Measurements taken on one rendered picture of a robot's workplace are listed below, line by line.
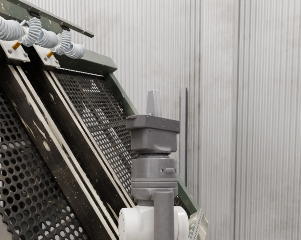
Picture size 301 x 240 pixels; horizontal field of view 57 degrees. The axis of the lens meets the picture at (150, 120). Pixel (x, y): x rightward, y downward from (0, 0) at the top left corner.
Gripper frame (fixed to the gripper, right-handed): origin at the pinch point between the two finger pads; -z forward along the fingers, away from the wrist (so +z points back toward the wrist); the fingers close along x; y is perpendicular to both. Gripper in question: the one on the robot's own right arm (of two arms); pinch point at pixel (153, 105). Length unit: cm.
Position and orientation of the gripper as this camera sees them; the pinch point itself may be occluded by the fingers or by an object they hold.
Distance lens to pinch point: 56.1
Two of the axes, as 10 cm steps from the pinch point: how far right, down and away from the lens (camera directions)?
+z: 0.0, 9.8, -2.1
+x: -7.6, -1.3, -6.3
